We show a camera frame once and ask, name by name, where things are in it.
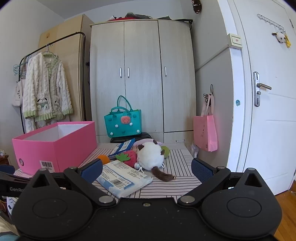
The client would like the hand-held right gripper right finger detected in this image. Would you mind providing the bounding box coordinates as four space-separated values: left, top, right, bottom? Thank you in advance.
178 158 269 207

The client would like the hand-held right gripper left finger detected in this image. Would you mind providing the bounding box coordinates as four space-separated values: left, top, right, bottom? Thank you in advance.
30 159 116 207

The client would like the pink cardboard box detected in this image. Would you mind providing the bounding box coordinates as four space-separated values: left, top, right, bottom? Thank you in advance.
12 121 97 175

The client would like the white wet wipes pack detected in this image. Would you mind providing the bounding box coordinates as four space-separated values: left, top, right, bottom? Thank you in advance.
96 160 153 198

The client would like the blue tissue packet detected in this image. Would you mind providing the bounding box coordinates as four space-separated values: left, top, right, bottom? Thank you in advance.
108 138 136 159

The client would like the red strawberry plush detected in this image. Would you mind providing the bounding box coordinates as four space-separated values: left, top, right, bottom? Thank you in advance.
116 149 139 168

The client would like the white brown cat plush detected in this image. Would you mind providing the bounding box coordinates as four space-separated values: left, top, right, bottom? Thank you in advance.
136 140 176 181

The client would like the purple plush toy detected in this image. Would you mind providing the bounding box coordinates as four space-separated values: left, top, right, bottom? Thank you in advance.
133 138 154 146

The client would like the striped table cloth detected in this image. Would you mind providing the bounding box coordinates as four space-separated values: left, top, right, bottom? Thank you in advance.
14 142 203 200

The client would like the pink paper bag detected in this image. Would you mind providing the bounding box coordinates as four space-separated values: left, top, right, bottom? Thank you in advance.
193 94 218 152

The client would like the white fleece garment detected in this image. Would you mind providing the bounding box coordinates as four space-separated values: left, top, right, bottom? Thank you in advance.
24 113 71 133

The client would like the teal felt handbag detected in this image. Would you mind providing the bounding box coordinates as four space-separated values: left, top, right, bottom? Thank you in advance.
104 95 142 138

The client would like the black suitcase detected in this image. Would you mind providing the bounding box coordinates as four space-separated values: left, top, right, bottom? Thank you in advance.
110 132 153 144

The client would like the white door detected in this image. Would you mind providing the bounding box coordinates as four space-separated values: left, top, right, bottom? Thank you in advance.
217 0 296 195

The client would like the white canvas tote bag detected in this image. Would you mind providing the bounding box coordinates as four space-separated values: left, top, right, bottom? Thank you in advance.
12 77 26 107

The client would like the black clothes rack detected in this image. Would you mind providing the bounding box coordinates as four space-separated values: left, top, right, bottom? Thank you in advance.
20 31 86 135

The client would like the light wood three-door wardrobe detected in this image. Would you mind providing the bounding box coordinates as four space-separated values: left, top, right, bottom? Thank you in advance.
89 19 197 144

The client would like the white green knit cardigan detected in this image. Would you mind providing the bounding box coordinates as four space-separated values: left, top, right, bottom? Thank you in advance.
22 51 73 123

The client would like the tall light wood cabinet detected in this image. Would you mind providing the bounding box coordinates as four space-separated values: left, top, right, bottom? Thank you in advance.
38 14 94 122

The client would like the panda plush charm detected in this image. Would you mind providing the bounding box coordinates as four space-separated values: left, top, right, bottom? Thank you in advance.
272 32 286 44

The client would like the red cloth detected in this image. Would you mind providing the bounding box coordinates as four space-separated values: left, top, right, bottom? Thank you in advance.
110 16 139 21

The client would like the dark grey cloth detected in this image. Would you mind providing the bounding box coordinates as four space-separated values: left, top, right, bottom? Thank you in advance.
125 13 152 19

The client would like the metal door hook rack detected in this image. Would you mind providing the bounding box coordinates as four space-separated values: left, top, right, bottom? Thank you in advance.
257 14 285 32

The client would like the brown mask ornament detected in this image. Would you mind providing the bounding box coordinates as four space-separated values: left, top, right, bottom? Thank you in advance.
191 0 203 14

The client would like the black wall hook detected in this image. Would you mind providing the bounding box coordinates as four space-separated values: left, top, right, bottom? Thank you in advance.
203 85 214 98

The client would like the silver door handle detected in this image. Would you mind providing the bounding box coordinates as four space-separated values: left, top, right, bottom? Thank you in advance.
253 72 272 107

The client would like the beige light switch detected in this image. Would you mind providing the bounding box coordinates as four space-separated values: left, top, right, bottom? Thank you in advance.
227 34 243 49

